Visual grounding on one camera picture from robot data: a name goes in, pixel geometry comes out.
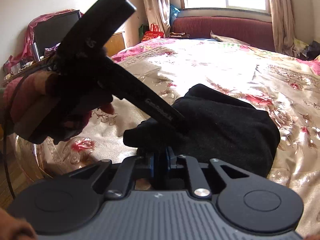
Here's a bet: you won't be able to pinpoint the black pants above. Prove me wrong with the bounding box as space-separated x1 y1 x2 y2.
123 84 280 177

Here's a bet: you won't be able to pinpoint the right hand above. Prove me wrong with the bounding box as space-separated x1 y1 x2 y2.
0 209 37 240

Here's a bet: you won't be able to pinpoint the left hand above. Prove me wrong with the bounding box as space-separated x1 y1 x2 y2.
1 71 114 144

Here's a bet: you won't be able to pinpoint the wooden tv cabinet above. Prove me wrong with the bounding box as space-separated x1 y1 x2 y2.
1 31 126 86

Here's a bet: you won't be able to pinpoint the black monitor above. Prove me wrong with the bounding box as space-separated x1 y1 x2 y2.
34 10 81 56

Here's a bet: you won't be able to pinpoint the steel thermos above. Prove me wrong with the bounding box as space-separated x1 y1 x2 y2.
30 42 41 62

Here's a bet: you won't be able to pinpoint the red gift bag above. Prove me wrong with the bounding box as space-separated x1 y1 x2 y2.
142 24 164 42

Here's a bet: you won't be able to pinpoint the pink cloth behind monitor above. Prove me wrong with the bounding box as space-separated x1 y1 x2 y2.
3 9 75 74

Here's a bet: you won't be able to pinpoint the floral satin bedspread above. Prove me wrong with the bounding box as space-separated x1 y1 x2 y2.
10 39 319 236

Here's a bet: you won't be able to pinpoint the beige left curtain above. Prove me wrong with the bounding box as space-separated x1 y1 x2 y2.
143 0 170 37

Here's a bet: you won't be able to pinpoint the beige curtain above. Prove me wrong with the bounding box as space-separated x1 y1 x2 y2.
269 0 295 56
143 0 170 37

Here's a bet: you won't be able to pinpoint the blue plastic bag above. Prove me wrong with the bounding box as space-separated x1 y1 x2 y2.
169 4 180 26

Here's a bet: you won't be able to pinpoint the beige pillow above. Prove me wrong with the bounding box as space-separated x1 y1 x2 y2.
210 31 250 46

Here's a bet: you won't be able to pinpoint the maroon sofa backrest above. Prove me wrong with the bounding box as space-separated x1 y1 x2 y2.
170 16 276 52

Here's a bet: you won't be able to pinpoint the beige right curtain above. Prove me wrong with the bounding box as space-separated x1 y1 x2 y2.
269 0 295 56

